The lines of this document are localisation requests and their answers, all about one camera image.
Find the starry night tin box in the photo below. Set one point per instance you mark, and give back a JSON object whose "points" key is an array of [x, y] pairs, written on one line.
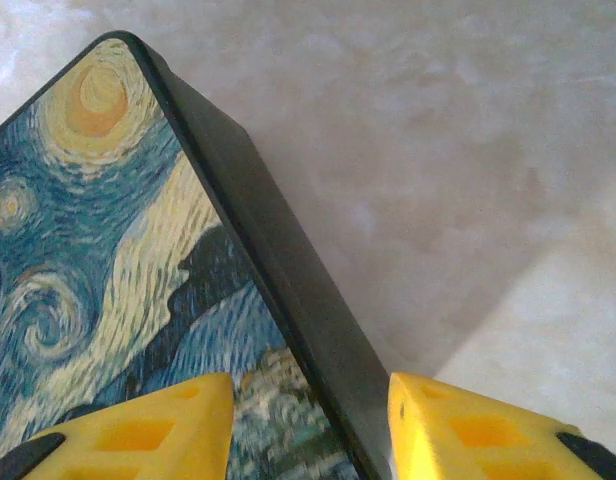
{"points": [[113, 225]]}

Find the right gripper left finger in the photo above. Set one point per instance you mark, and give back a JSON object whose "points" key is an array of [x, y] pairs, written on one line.
{"points": [[138, 440]]}

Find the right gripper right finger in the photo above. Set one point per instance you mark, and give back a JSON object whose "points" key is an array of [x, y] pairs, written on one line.
{"points": [[478, 440]]}

